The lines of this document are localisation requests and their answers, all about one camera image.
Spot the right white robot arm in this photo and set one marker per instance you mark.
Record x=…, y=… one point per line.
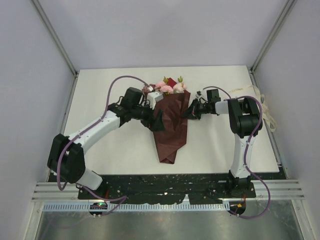
x=245, y=121

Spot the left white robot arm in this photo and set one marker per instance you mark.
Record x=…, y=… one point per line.
x=67, y=153

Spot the cream ribbon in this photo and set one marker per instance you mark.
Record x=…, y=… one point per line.
x=270, y=121

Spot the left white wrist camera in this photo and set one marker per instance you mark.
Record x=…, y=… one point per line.
x=153, y=96

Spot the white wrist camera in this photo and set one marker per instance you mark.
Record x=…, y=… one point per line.
x=153, y=96
x=198, y=94

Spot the aluminium corner post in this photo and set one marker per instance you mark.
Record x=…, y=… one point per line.
x=54, y=36
x=273, y=33

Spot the right aluminium corner post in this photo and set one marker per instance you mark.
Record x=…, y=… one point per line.
x=273, y=33

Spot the red wrapping paper sheet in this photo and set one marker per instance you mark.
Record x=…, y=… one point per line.
x=174, y=137

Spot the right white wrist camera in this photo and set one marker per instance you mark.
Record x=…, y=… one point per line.
x=198, y=94

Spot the left aluminium corner post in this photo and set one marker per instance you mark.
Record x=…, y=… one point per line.
x=54, y=36

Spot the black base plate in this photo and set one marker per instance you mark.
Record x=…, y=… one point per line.
x=169, y=189

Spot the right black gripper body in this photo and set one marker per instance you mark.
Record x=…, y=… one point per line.
x=204, y=108

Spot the aluminium frame rail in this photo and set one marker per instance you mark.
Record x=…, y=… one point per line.
x=286, y=189

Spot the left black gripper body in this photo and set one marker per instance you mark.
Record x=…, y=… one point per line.
x=147, y=120

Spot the white slotted cable duct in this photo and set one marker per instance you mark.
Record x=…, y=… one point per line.
x=102, y=207

